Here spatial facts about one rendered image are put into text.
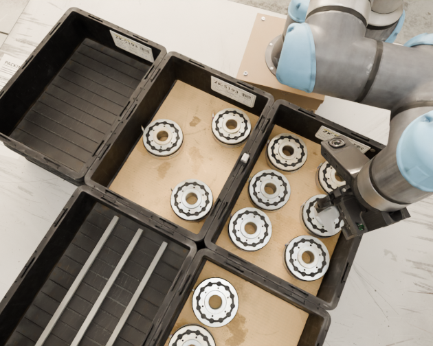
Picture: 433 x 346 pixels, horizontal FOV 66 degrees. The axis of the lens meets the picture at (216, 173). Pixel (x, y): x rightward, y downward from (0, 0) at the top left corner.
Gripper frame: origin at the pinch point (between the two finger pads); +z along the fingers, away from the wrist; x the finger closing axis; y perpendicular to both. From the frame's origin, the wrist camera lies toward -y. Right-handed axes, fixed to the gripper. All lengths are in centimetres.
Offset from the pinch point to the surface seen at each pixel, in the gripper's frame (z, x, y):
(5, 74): 26, -72, -75
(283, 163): 13.5, -1.6, -15.3
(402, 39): 101, 123, -95
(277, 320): 17.1, -15.6, 18.5
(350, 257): 7.3, 2.2, 10.5
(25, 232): 27, -73, -22
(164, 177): 15.5, -31.0, -21.7
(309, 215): 13.7, -0.5, -1.1
